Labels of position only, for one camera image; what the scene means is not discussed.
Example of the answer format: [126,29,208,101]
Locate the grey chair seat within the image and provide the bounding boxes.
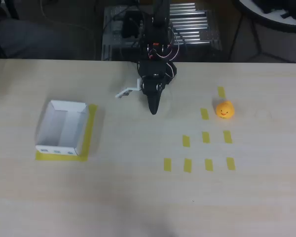
[0,19,72,59]

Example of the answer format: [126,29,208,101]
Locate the round white table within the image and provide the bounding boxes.
[236,0,296,33]

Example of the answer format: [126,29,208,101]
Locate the yellow rubber duck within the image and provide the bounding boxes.
[216,100,235,121]

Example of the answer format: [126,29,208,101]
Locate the cream cable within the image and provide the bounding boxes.
[40,0,97,61]

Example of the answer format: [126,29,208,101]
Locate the white cardboard box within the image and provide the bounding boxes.
[35,99,90,157]

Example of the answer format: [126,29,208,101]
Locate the red white servo cable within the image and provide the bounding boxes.
[148,27,181,78]

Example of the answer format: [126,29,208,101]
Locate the black device on rack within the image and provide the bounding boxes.
[121,10,142,40]

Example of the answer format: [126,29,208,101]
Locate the silver metal roller rack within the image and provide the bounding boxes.
[101,1,223,61]

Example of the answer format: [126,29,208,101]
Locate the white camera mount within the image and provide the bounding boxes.
[114,78,143,99]

